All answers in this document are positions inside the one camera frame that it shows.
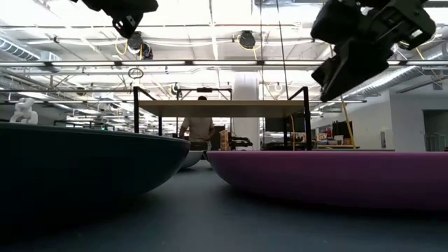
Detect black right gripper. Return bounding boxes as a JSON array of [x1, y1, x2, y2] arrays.
[[310, 0, 437, 102]]

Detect purple plate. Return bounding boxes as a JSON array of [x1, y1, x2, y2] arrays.
[[206, 150, 448, 211]]

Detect black plate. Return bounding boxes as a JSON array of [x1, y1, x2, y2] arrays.
[[0, 121, 192, 225]]

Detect dark round ceiling fixture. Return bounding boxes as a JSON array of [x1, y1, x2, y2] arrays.
[[141, 42, 154, 60]]

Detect black monitor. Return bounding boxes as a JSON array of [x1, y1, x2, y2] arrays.
[[265, 115, 306, 134], [331, 120, 354, 139]]

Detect yellow printed box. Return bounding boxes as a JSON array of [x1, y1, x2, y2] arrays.
[[219, 129, 231, 151]]

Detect person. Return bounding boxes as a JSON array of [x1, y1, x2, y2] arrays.
[[178, 94, 216, 151]]

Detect white robot figure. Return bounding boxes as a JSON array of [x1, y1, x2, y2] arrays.
[[9, 97, 39, 125]]

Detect black ceiling cable reel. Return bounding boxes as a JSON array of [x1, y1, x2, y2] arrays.
[[126, 30, 145, 53], [239, 29, 257, 50]]

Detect yellow hanging power cable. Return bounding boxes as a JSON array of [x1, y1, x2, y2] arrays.
[[339, 94, 357, 150]]

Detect black hanging wire ring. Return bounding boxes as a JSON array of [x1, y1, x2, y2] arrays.
[[127, 67, 145, 80]]

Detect black hanging cable with loop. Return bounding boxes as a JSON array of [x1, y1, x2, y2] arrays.
[[275, 0, 291, 102]]

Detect silver ventilation duct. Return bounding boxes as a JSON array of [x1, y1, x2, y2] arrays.
[[341, 43, 448, 101], [0, 34, 62, 74]]

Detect black distant station frame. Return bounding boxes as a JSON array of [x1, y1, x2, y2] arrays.
[[176, 86, 233, 137]]

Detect wooden shelf with black frame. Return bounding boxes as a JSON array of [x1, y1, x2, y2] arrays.
[[132, 85, 314, 152]]

